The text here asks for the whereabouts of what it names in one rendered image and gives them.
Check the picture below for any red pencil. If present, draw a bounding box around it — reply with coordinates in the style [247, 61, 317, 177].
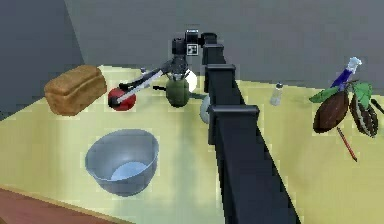
[335, 126, 359, 163]

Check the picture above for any brown bread loaf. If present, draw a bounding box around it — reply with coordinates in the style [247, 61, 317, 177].
[44, 64, 108, 117]

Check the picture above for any black stick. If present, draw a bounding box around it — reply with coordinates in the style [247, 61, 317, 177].
[370, 98, 384, 115]

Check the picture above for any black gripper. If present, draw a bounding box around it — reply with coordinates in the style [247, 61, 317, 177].
[114, 37, 190, 104]

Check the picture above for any grey round plate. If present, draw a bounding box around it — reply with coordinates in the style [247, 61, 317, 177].
[199, 94, 212, 125]

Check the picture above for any grey blue bowl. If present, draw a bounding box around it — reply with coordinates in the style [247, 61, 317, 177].
[84, 128, 160, 198]

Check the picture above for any blue spray bottle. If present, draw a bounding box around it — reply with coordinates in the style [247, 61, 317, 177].
[330, 56, 363, 91]

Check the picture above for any clear salt shaker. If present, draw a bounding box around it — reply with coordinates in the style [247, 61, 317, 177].
[268, 81, 285, 107]

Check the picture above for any brown green leafy plant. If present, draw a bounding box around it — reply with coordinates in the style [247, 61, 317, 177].
[308, 80, 380, 138]

